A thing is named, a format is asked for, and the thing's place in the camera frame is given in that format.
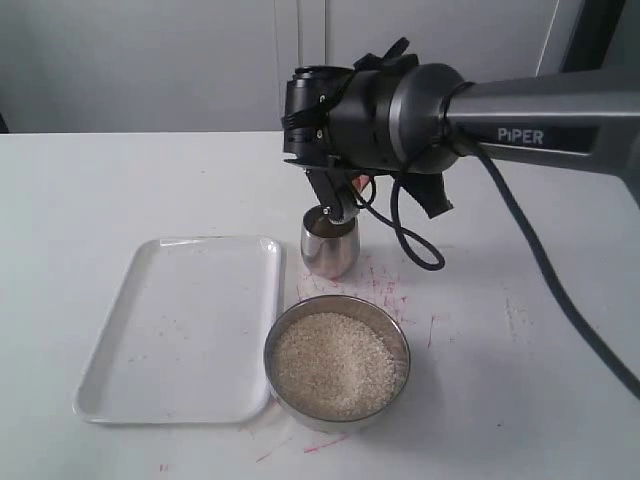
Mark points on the uncooked white rice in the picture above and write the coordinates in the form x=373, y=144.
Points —
x=333, y=367

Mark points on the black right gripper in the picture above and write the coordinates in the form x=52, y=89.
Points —
x=386, y=118

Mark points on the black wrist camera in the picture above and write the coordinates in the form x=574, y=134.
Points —
x=311, y=93

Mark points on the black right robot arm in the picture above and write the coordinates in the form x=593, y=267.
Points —
x=585, y=121

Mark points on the steel cup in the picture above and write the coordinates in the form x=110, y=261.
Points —
x=328, y=250

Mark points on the white cabinet doors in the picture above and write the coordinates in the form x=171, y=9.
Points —
x=135, y=66

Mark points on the stainless steel rice bowl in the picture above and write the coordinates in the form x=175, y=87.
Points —
x=376, y=318

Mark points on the white rectangular plastic tray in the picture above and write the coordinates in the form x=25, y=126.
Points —
x=183, y=341

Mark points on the brown wooden spoon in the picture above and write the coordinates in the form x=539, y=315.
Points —
x=361, y=182

